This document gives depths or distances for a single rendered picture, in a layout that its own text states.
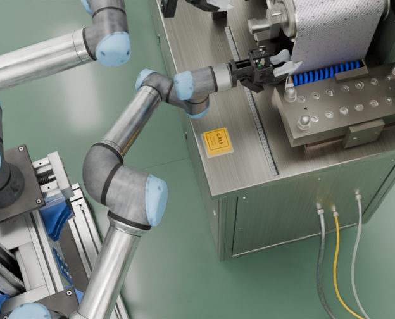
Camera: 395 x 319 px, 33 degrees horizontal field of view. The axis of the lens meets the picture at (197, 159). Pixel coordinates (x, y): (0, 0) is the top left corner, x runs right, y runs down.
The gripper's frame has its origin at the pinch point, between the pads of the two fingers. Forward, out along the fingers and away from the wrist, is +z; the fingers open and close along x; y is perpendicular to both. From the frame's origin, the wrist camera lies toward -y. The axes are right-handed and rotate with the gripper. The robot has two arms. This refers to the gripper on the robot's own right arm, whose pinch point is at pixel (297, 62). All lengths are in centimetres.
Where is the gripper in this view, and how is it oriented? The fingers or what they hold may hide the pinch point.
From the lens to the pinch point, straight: 191.6
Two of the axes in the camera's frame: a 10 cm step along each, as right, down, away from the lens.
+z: 9.7, -2.4, 0.8
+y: -0.2, -3.9, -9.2
